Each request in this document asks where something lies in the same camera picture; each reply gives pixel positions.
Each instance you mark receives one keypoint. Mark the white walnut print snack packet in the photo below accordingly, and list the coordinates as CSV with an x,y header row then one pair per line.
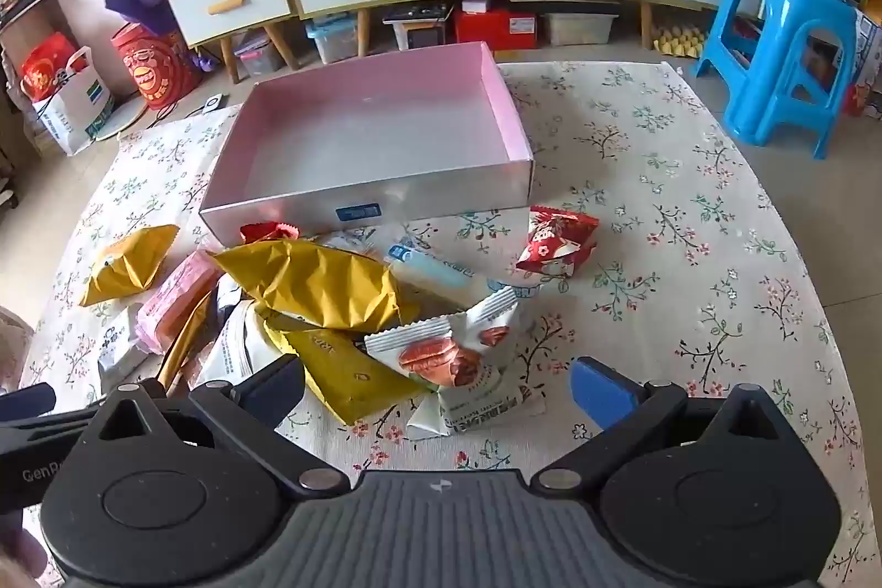
x,y
493,330
420,354

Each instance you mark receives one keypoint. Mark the yellow egg tray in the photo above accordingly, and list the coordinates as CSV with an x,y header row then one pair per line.
x,y
679,40

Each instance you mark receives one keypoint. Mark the pink cardboard box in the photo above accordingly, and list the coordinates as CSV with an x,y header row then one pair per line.
x,y
386,119

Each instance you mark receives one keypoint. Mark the person's left hand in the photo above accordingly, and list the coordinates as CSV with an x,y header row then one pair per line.
x,y
17,560

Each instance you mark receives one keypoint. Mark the red gift bag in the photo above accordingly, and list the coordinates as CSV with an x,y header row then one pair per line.
x,y
45,68

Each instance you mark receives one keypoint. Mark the red cylindrical gift box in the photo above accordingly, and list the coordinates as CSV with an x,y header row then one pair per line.
x,y
155,71

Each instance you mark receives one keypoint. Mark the mustard yellow snack packet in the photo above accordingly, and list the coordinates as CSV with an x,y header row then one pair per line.
x,y
344,378

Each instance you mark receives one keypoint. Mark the white snack packet dark print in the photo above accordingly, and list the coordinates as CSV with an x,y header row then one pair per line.
x,y
124,354

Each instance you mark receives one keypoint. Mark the white shopping bag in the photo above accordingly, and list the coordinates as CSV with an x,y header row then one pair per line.
x,y
76,113

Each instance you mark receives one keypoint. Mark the clear storage bin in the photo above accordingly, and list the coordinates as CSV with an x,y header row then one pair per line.
x,y
579,31

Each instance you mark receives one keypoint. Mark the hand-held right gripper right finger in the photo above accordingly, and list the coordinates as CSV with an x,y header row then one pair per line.
x,y
606,395

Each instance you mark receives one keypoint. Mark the red snack packet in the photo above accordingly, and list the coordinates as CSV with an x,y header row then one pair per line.
x,y
265,231
555,243

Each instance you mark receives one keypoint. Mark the round white board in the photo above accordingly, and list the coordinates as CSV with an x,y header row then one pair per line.
x,y
117,119

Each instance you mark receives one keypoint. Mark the pink wafer packet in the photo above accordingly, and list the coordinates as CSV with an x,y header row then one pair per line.
x,y
172,302

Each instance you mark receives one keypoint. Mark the clear storage box blue lid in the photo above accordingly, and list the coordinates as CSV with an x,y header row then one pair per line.
x,y
331,44

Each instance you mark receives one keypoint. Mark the white blue cheese stick packet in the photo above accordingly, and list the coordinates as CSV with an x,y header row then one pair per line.
x,y
434,278

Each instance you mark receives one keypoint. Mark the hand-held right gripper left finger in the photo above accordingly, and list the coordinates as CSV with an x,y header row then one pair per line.
x,y
275,388

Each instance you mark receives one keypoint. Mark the white phone charger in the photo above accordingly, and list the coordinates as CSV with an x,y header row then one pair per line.
x,y
210,104

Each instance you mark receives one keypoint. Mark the floral tablecloth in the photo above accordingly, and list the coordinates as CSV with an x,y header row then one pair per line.
x,y
654,181

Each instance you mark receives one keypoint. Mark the white green snack packet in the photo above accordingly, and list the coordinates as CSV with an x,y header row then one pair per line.
x,y
482,405

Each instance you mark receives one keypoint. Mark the red cardboard box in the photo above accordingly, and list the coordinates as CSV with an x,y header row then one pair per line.
x,y
496,33

